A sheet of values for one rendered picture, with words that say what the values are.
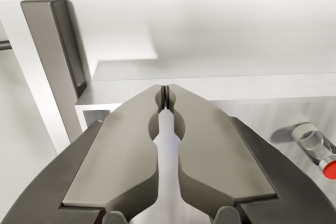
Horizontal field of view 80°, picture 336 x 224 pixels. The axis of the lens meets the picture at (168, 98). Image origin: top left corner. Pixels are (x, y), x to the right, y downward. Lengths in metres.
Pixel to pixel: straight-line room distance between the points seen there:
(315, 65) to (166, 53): 0.12
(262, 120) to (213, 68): 0.07
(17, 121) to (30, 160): 0.35
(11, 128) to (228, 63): 1.54
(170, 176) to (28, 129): 1.39
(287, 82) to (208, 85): 0.06
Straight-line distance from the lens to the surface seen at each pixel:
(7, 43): 1.20
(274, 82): 0.17
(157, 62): 0.16
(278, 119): 0.21
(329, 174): 0.21
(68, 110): 0.17
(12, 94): 1.45
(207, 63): 0.16
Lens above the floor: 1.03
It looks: 59 degrees down
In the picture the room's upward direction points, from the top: 176 degrees clockwise
